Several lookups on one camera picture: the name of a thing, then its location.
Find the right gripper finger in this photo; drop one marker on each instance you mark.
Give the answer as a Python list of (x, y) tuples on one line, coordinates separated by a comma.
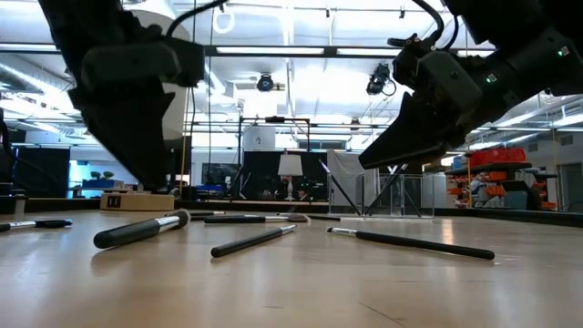
[(410, 136)]

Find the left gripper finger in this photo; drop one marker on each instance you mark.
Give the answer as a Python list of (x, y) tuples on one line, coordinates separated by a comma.
[(132, 132)]

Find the long thin black makeup brush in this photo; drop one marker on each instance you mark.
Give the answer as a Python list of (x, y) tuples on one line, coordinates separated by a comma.
[(339, 187)]

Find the thick round-head makeup brush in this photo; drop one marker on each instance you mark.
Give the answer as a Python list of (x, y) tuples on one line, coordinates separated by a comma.
[(132, 232)]

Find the square-head black brush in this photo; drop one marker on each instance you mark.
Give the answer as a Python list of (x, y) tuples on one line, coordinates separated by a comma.
[(50, 223)]

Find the black fan makeup brush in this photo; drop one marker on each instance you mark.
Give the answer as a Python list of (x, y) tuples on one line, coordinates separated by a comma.
[(237, 219)]

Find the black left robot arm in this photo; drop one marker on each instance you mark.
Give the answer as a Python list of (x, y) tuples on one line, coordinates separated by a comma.
[(91, 18)]

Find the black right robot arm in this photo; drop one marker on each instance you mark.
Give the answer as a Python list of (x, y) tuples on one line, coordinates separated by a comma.
[(524, 54)]

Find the clear acrylic brush organizer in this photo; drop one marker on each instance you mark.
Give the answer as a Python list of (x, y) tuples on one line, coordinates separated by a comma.
[(423, 196)]

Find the white shade wooden base lamp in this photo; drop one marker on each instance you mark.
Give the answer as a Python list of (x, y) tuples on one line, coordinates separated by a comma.
[(136, 202)]

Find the dark storage shelf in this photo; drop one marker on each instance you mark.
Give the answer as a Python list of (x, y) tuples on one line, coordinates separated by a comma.
[(487, 167)]

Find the orange storage bins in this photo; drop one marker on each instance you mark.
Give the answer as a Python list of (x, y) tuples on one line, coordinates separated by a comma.
[(496, 156)]

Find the black background panel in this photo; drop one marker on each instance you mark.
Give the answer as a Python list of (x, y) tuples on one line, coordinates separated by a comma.
[(41, 171)]

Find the black overhead gantry beam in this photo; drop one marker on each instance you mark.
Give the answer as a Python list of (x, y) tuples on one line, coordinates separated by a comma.
[(332, 51)]

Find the small white background lamp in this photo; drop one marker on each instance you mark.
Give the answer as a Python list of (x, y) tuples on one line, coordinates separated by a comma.
[(290, 166)]

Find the white numbered sign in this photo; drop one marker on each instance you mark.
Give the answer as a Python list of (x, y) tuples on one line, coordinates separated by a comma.
[(258, 139)]

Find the black overhead camera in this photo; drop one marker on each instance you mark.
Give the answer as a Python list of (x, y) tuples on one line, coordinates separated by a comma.
[(265, 83), (378, 79)]

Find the black background rig frame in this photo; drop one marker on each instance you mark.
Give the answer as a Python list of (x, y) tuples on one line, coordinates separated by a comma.
[(273, 119)]

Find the black aluminium table frame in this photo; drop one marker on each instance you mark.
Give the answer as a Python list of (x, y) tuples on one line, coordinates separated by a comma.
[(255, 205)]

